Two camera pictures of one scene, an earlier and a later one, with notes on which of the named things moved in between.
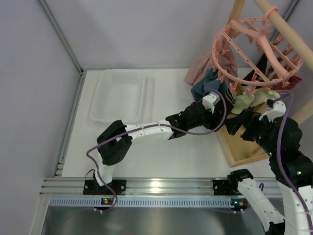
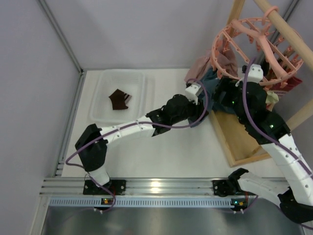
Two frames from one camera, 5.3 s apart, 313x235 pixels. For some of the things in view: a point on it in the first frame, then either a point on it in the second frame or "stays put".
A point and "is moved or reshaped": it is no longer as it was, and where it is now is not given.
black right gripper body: (244, 120) -> (228, 85)
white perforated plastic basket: (127, 95) stays put
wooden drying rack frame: (240, 148) stays put
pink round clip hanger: (247, 55) stays put
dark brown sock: (230, 96) is moved or reshaped
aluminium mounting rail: (146, 187) stays put
